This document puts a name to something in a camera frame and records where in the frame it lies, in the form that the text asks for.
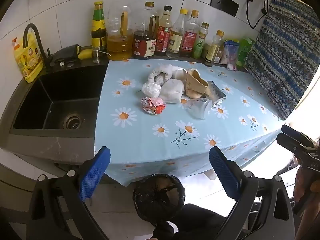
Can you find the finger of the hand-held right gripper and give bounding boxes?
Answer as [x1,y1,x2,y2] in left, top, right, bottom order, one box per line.
[276,132,320,159]
[281,124,320,150]

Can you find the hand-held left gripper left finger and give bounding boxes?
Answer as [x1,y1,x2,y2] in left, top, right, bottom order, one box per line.
[26,146,111,240]

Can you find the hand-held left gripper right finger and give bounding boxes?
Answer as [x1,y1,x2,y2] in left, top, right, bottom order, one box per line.
[209,146,295,240]

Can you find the bin with black bag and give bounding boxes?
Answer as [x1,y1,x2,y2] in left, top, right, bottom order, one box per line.
[132,174,186,227]

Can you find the brown paper bag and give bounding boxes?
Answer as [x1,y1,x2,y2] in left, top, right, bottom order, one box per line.
[185,69,209,99]

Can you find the white knit glove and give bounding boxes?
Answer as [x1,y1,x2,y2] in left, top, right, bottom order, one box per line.
[160,79,185,104]
[147,64,175,87]

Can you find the person's right forearm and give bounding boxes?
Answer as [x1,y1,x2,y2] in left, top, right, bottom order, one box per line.
[295,195,320,240]

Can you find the person's right hand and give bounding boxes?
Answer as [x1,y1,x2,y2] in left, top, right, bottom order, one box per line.
[293,166,320,205]

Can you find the metal sink drain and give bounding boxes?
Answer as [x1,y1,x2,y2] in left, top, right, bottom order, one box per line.
[64,113,83,130]

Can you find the blue daisy print tablecloth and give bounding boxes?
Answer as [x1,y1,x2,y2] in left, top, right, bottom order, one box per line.
[94,59,288,187]

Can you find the clear plastic cup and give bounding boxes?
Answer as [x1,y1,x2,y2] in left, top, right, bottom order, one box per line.
[185,97,213,120]

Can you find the blue patterned cloth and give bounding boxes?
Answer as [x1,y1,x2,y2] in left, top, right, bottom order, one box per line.
[244,0,320,121]

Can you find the silver foil bag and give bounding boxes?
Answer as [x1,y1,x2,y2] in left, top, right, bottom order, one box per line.
[205,80,227,109]

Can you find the black kitchen sink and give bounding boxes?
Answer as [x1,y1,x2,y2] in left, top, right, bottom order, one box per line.
[9,65,109,138]

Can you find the crumpled red white wrapper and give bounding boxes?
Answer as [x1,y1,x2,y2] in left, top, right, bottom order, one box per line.
[141,97,166,115]

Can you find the green carton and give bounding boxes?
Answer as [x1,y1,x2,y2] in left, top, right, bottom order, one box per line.
[236,37,255,67]

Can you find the crumpled white tissue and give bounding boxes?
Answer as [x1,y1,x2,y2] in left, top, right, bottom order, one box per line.
[141,82,162,98]

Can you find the clear plastic bag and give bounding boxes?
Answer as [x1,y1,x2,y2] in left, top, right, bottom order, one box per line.
[220,39,240,71]

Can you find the white paper cup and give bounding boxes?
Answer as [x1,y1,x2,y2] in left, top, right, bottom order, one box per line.
[174,68,188,83]

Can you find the small yellow cap bottle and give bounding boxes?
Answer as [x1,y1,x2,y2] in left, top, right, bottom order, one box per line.
[204,30,225,67]

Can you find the rolled white knit glove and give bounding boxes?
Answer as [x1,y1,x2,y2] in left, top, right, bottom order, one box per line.
[147,64,175,87]

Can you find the small metal tap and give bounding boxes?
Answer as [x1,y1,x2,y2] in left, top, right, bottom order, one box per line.
[92,47,110,64]

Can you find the yellow sponge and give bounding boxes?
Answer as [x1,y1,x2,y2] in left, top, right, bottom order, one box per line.
[77,46,93,60]

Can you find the black scrubbing pad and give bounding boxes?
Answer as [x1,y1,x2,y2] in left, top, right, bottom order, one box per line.
[54,44,82,64]

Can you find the bright green label bottle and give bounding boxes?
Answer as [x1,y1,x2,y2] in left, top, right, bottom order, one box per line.
[192,22,210,60]

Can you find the large cooking oil jug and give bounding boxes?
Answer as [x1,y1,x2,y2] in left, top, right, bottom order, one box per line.
[107,6,134,61]

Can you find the yellow dish soap bottle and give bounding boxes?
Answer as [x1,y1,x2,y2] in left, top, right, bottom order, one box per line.
[11,29,44,84]

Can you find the dark soy sauce jug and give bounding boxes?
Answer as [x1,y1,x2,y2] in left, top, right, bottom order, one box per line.
[132,2,160,59]

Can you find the clear bottle red label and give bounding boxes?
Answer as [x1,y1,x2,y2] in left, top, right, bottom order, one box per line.
[179,9,200,58]

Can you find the clear bottle beige label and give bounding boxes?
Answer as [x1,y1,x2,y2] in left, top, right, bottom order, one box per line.
[166,9,188,58]

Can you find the black faucet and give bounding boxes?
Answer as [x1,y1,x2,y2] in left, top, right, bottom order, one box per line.
[23,23,54,69]

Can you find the black cap red label bottle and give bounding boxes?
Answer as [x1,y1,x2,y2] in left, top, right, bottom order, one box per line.
[155,5,173,57]

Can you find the black wall socket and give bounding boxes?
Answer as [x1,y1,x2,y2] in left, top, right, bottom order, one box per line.
[209,0,240,17]

